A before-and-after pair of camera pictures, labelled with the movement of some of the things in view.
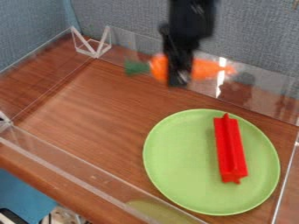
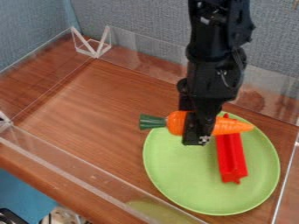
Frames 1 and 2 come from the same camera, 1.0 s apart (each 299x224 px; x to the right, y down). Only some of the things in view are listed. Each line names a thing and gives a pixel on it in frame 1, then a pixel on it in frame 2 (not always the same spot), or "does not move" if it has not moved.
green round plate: x=182 y=167 does not move
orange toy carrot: x=203 y=68 → x=174 y=122
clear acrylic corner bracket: x=90 y=46 does not move
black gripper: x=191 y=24 → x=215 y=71
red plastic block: x=230 y=149 does not move
